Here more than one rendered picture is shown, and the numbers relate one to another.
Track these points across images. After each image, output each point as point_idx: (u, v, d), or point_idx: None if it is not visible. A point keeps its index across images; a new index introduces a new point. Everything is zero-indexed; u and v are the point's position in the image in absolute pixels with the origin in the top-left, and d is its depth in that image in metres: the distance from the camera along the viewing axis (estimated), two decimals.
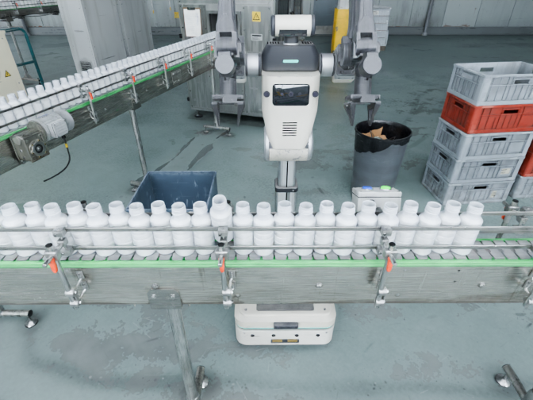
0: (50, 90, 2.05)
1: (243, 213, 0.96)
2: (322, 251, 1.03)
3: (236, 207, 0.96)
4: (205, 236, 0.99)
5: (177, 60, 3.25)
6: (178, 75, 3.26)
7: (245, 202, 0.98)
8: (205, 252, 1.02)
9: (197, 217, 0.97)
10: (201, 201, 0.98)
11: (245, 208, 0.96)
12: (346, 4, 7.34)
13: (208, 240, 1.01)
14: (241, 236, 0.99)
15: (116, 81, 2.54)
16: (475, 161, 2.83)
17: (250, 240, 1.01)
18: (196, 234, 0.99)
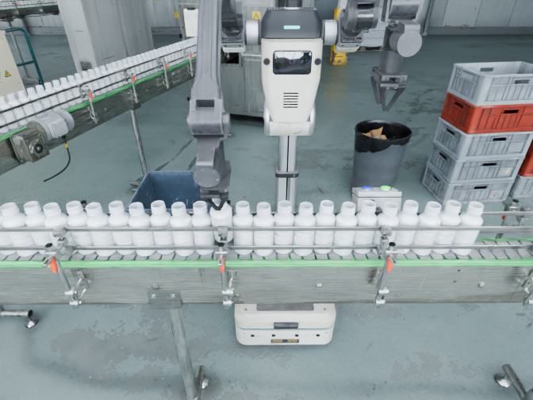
0: (50, 90, 2.05)
1: (243, 213, 0.96)
2: (322, 251, 1.03)
3: (236, 207, 0.96)
4: (205, 236, 0.99)
5: (177, 60, 3.25)
6: (178, 75, 3.26)
7: (245, 202, 0.98)
8: (205, 252, 1.02)
9: (197, 217, 0.97)
10: (201, 201, 0.98)
11: (245, 208, 0.96)
12: (346, 4, 7.34)
13: (208, 240, 1.01)
14: (241, 236, 0.99)
15: (116, 81, 2.54)
16: (475, 161, 2.83)
17: (250, 240, 1.01)
18: (196, 234, 0.99)
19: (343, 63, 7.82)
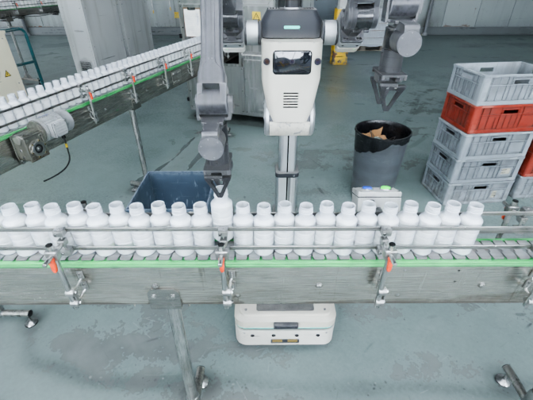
0: (50, 90, 2.05)
1: (243, 214, 0.96)
2: (322, 251, 1.03)
3: (236, 207, 0.96)
4: (204, 237, 0.99)
5: (177, 60, 3.25)
6: (178, 75, 3.26)
7: (245, 202, 0.98)
8: (204, 253, 1.02)
9: (197, 217, 0.97)
10: (201, 201, 0.98)
11: (246, 208, 0.96)
12: (346, 4, 7.34)
13: (208, 240, 1.00)
14: (242, 236, 0.99)
15: (116, 81, 2.54)
16: (475, 161, 2.83)
17: (251, 240, 1.01)
18: (195, 235, 0.99)
19: (343, 63, 7.82)
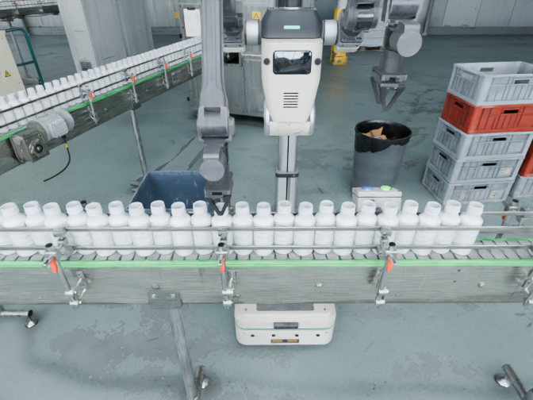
0: (50, 90, 2.05)
1: (243, 214, 0.96)
2: (322, 251, 1.03)
3: (236, 208, 0.96)
4: (204, 236, 0.99)
5: (177, 60, 3.25)
6: (178, 75, 3.26)
7: (244, 202, 0.98)
8: (204, 252, 1.02)
9: (197, 217, 0.97)
10: (201, 201, 0.98)
11: (245, 208, 0.95)
12: (346, 4, 7.34)
13: (208, 240, 1.01)
14: (242, 236, 0.99)
15: (116, 81, 2.54)
16: (475, 161, 2.83)
17: (251, 240, 1.01)
18: (195, 234, 0.99)
19: (343, 63, 7.82)
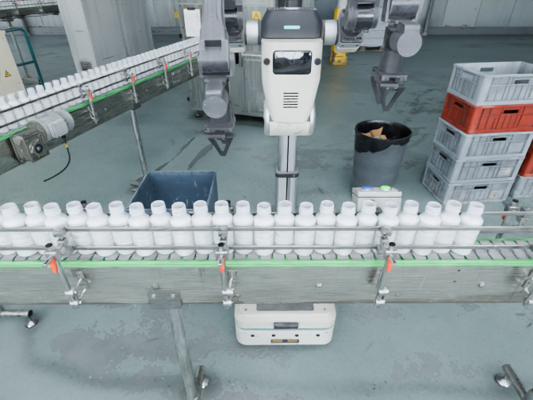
0: (50, 90, 2.05)
1: (243, 213, 0.96)
2: (323, 251, 1.03)
3: (236, 206, 0.97)
4: (205, 236, 1.00)
5: (177, 60, 3.25)
6: (178, 75, 3.26)
7: (246, 201, 0.98)
8: (205, 251, 1.03)
9: (197, 217, 0.97)
10: (201, 201, 0.98)
11: (245, 207, 0.96)
12: (346, 4, 7.34)
13: (208, 239, 1.01)
14: (241, 235, 0.99)
15: (116, 81, 2.54)
16: (475, 161, 2.83)
17: (250, 240, 1.01)
18: (196, 234, 0.99)
19: (343, 63, 7.82)
